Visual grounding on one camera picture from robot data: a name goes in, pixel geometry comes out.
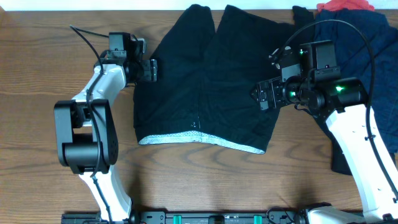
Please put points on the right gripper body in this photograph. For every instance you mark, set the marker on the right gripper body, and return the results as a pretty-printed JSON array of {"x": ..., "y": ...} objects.
[{"x": 282, "y": 93}]

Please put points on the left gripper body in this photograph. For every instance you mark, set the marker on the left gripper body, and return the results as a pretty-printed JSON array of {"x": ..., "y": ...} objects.
[{"x": 142, "y": 72}]

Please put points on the black shorts with white waistband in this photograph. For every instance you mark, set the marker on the black shorts with white waistband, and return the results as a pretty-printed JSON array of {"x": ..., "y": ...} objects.
[{"x": 206, "y": 72}]

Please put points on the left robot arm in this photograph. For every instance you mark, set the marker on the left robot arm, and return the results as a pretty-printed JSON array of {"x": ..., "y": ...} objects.
[{"x": 87, "y": 142}]

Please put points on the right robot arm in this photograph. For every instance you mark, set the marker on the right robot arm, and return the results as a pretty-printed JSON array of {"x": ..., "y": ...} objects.
[{"x": 344, "y": 107}]

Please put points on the black garment under pile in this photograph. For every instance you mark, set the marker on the black garment under pile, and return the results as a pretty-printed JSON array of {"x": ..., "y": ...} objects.
[{"x": 311, "y": 31}]

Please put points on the navy blue garment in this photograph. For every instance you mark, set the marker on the navy blue garment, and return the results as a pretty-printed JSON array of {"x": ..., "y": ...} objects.
[{"x": 367, "y": 62}]

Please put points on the red garment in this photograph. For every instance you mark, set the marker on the red garment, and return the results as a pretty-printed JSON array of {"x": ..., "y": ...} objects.
[{"x": 337, "y": 5}]

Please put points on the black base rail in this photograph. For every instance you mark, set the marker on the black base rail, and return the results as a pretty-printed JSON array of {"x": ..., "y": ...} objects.
[{"x": 189, "y": 218}]

